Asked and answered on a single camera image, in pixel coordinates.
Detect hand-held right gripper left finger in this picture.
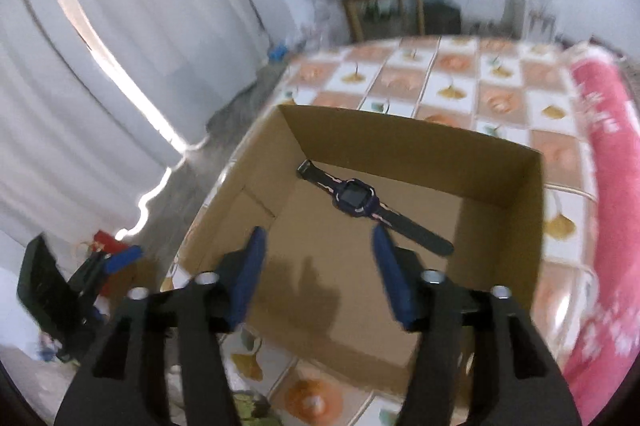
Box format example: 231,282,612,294
52,226,268,426

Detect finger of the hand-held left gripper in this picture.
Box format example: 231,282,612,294
67,247,145,322

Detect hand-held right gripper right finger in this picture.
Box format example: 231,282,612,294
371,225,583,426

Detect brown cardboard box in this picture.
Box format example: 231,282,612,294
177,104,546,399

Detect purple smartwatch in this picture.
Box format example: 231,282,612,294
297,160,455,255

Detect red object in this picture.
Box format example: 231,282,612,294
92,230,132,297

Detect white curtain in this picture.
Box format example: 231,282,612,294
0,0,301,257

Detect pink floral blanket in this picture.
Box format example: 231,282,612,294
562,50,640,424

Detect black box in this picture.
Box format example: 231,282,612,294
424,3,462,35

